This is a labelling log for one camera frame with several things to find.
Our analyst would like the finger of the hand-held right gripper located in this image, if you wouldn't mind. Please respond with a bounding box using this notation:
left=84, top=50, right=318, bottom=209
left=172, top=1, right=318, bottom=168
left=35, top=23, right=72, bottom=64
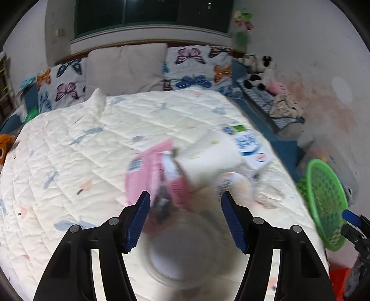
left=342, top=210, right=370, bottom=232
left=344, top=224, right=365, bottom=250

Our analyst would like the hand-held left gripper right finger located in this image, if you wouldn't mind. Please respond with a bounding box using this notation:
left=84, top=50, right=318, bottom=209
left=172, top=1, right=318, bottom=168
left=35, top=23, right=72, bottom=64
left=221, top=191, right=337, bottom=301

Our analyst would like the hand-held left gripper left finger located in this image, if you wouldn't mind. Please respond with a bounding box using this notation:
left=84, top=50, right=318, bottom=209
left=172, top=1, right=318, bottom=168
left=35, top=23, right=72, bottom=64
left=33, top=191, right=151, bottom=301

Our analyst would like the green plastic basket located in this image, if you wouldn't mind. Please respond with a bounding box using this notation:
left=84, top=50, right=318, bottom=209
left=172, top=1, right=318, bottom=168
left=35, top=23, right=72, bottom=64
left=298, top=159, right=349, bottom=252

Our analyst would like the small foil lid cup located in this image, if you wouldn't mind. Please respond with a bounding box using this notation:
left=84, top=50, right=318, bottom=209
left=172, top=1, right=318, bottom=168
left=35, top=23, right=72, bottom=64
left=216, top=171, right=255, bottom=207

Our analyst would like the pink packet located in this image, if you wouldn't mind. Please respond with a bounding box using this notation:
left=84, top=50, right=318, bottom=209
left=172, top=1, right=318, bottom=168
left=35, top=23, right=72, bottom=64
left=125, top=139, right=197, bottom=235

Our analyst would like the clear plastic cup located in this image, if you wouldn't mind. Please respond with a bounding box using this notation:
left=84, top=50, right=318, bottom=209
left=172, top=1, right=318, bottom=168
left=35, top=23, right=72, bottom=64
left=146, top=211, right=232, bottom=290

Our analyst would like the white plastic bottle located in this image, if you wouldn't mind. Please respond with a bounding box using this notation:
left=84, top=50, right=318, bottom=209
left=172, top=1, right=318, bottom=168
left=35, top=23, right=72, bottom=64
left=176, top=130, right=246, bottom=188

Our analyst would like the white blue carton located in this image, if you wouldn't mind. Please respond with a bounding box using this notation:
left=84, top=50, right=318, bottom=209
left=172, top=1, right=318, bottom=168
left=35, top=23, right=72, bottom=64
left=222, top=126, right=274, bottom=171

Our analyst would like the red plastic stool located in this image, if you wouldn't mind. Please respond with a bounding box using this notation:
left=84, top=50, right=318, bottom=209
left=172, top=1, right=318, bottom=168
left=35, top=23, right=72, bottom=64
left=330, top=268, right=359, bottom=301

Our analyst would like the white printed quilt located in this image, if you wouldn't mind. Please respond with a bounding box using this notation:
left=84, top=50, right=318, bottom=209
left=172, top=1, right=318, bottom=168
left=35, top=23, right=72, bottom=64
left=0, top=87, right=330, bottom=301

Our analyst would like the blue patterned bench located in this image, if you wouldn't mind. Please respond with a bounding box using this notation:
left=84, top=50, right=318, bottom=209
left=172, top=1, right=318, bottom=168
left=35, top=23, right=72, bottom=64
left=231, top=59, right=305, bottom=142

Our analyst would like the spotted beige cloth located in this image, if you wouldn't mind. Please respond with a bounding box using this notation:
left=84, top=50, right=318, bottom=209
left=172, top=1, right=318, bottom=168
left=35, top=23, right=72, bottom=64
left=272, top=93, right=304, bottom=119

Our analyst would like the pink plush toy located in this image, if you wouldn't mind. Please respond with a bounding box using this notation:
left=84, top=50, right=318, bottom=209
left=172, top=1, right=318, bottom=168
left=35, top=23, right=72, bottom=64
left=266, top=81, right=285, bottom=95

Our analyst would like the black white cow plush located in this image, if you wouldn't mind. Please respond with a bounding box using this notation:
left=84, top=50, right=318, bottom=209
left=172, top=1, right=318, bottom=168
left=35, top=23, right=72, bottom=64
left=244, top=55, right=274, bottom=90

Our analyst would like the grey pillow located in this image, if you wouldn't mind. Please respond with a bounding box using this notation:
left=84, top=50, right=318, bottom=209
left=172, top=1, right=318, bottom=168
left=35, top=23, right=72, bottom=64
left=85, top=43, right=169, bottom=96

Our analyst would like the orange plush toy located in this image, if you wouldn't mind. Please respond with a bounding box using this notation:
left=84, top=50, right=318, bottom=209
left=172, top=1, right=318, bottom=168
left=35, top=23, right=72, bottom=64
left=0, top=134, right=15, bottom=165

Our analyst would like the butterfly print pillow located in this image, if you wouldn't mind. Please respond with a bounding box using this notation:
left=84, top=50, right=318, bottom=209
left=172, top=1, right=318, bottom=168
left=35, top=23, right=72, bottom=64
left=36, top=58, right=89, bottom=113
left=163, top=46, right=236, bottom=97

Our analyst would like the black white dog plush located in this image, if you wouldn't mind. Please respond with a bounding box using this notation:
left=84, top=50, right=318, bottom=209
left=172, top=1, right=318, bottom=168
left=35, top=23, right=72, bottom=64
left=242, top=53, right=261, bottom=73

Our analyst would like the blue nightstand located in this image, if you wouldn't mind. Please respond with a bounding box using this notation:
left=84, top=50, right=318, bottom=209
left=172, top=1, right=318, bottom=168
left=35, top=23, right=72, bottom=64
left=23, top=85, right=40, bottom=113

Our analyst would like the wooden headboard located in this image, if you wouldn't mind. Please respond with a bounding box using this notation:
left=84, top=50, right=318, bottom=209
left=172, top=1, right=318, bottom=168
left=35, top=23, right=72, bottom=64
left=55, top=41, right=246, bottom=66

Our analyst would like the teal toy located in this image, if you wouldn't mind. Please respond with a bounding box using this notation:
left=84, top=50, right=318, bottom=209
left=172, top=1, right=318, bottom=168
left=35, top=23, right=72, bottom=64
left=19, top=77, right=37, bottom=90

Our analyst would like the colourful pinwheel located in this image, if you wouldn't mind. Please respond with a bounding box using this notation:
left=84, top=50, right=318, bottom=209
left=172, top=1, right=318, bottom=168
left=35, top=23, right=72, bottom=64
left=233, top=10, right=255, bottom=48

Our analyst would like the dark window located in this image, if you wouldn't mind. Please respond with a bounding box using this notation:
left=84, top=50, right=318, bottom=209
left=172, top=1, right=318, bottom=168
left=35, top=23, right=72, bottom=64
left=74, top=0, right=234, bottom=38

